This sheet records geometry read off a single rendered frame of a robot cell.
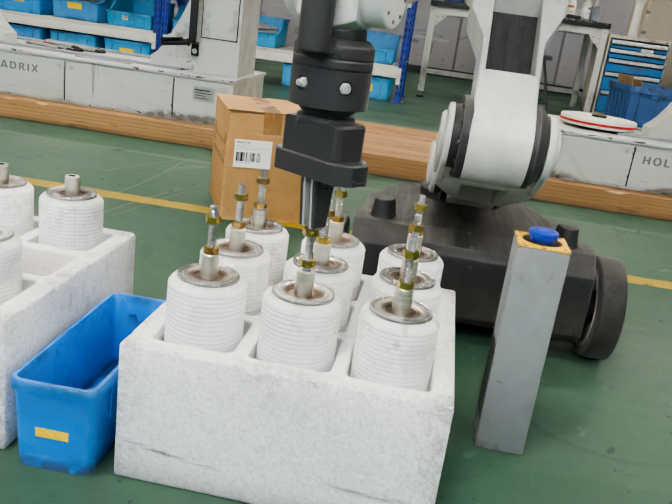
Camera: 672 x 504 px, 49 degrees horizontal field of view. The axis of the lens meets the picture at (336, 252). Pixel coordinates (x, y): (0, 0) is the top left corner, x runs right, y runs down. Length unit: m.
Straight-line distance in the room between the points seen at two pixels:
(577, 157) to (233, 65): 1.38
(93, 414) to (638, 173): 2.45
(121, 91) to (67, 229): 1.98
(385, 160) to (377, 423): 2.08
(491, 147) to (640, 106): 4.18
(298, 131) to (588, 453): 0.67
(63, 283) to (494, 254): 0.76
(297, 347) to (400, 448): 0.16
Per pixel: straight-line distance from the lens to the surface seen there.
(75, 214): 1.19
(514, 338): 1.07
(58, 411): 0.96
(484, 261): 1.39
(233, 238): 1.01
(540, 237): 1.04
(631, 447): 1.27
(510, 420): 1.12
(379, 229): 1.40
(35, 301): 1.02
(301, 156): 0.83
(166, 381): 0.90
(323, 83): 0.79
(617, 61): 6.37
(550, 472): 1.13
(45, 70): 3.28
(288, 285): 0.90
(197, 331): 0.89
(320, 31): 0.77
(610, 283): 1.45
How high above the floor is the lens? 0.57
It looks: 18 degrees down
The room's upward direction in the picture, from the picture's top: 8 degrees clockwise
